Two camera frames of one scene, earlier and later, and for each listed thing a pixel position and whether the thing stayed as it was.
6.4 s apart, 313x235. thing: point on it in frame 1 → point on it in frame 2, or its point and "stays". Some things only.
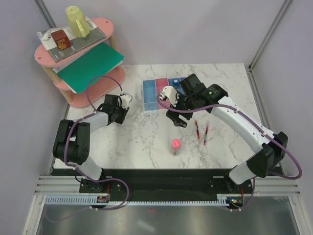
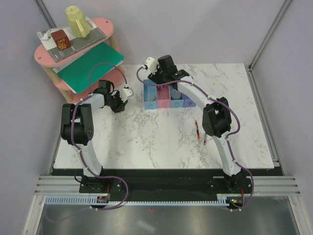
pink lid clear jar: [175, 145] → [162, 88]
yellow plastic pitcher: [78, 26] stays
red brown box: [61, 39] stays
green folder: [97, 62] stays
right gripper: [177, 121] → [154, 77]
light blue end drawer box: [149, 95] stays
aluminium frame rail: [47, 185] stays
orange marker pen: [197, 131] stays
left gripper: [124, 111] → [121, 107]
